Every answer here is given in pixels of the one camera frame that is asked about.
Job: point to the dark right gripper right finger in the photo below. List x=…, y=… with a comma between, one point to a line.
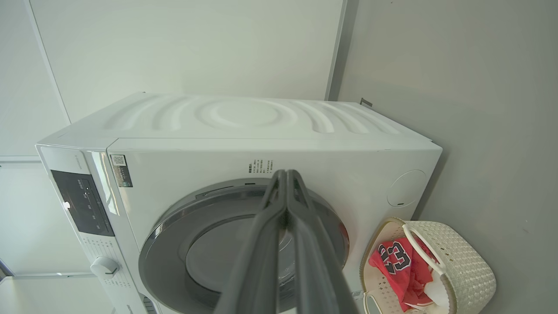
x=314, y=270

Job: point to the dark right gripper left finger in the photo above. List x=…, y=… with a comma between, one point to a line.
x=257, y=261

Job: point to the black washing machine door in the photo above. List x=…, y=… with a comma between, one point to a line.
x=174, y=244

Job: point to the red basketball jersey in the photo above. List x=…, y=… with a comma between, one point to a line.
x=409, y=274

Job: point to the white front-load washing machine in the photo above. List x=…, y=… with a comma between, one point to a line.
x=196, y=144

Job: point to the cream perforated laundry basket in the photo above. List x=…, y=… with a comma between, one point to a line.
x=466, y=266

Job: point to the printed text notice label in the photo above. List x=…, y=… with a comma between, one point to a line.
x=260, y=166

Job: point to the round white filter cover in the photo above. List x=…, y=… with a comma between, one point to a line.
x=406, y=188

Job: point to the white control knob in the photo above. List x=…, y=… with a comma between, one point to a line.
x=103, y=267

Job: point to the dark QR code sticker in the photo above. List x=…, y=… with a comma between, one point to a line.
x=121, y=171

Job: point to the black control panel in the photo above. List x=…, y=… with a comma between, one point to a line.
x=83, y=203

